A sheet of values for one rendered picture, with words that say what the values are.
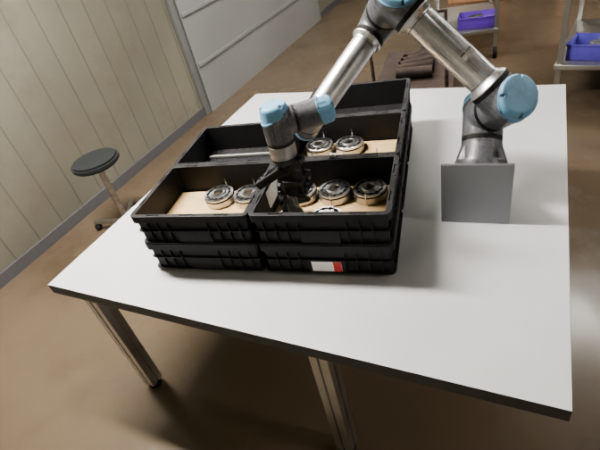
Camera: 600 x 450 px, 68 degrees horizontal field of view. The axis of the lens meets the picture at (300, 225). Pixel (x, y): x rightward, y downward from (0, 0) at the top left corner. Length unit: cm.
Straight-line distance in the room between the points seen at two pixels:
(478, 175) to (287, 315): 67
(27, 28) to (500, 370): 326
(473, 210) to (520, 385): 56
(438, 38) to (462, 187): 42
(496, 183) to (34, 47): 297
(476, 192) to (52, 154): 286
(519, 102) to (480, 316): 56
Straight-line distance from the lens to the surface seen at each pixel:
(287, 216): 122
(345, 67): 137
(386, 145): 166
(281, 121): 116
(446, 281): 129
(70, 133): 363
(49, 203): 354
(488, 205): 144
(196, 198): 162
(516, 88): 133
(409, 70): 365
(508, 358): 115
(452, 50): 132
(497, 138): 145
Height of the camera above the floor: 163
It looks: 37 degrees down
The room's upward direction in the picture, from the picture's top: 14 degrees counter-clockwise
